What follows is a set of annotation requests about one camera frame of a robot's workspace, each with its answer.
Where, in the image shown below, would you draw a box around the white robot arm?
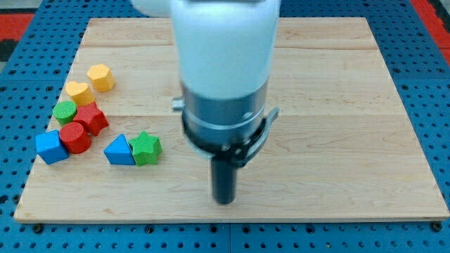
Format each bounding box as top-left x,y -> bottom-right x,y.
131,0 -> 281,205

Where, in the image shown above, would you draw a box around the wooden board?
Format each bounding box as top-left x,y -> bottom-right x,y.
14,18 -> 449,224

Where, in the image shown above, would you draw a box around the red cylinder block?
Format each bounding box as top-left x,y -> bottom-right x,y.
59,122 -> 91,154

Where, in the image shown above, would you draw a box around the green star block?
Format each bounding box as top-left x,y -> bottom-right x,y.
129,131 -> 162,167

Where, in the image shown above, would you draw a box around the yellow heart block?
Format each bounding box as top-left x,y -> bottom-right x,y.
65,81 -> 96,106

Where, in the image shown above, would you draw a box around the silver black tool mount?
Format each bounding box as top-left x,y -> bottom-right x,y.
172,82 -> 279,167

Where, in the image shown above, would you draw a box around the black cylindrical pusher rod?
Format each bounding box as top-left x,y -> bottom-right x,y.
211,158 -> 237,205

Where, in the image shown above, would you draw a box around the blue triangle block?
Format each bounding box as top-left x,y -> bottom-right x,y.
103,134 -> 136,166

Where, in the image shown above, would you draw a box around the yellow hexagon block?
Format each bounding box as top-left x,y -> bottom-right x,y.
86,64 -> 115,92

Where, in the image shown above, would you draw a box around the green circle block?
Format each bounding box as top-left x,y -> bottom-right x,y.
53,100 -> 77,127

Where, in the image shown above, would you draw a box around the blue cube block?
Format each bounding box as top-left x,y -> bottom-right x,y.
35,129 -> 69,164

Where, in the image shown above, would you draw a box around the red star block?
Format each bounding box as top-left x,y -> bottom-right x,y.
73,102 -> 109,136

